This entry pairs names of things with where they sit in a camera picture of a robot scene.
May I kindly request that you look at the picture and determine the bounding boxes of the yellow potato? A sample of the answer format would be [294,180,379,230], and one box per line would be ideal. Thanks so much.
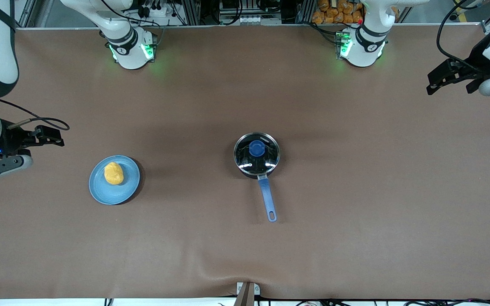
[104,162,125,186]

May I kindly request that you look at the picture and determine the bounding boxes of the glass lid with blue knob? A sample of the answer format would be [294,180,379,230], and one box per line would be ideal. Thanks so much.
[234,132,280,175]

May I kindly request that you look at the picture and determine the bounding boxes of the blue round plate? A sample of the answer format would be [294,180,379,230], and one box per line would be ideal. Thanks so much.
[89,155,141,205]

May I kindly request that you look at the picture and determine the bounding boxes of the bag of orange toy food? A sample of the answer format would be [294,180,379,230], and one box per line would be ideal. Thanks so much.
[312,0,365,25]

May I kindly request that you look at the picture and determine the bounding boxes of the white power strip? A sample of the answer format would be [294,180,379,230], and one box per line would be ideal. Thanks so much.
[138,2,171,19]

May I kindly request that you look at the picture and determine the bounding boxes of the brown table mat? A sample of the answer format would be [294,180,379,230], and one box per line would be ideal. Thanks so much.
[0,23,490,300]

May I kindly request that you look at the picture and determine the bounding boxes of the black electronics rack unit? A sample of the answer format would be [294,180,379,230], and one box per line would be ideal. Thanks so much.
[219,0,282,25]

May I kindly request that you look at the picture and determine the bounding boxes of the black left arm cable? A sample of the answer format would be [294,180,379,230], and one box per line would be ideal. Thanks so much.
[436,0,490,76]

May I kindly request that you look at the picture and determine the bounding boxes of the black pot with blue handle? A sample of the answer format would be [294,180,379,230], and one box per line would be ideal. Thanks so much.
[234,132,280,223]

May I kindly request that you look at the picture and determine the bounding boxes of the metal clamp bracket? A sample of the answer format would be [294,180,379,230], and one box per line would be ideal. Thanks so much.
[236,281,261,306]

